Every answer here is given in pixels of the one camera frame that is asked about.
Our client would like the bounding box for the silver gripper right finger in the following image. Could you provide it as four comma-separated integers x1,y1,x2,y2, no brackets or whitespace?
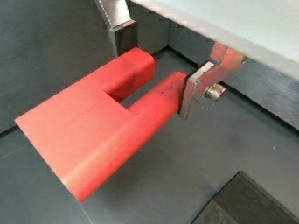
179,42,245,120

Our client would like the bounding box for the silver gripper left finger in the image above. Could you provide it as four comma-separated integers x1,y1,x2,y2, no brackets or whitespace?
95,0,138,56

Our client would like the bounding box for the red square-circle object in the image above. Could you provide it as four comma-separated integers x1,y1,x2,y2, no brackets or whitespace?
15,48,185,200

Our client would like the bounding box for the black curved stand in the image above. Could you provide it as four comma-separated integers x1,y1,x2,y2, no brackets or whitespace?
191,171,299,224

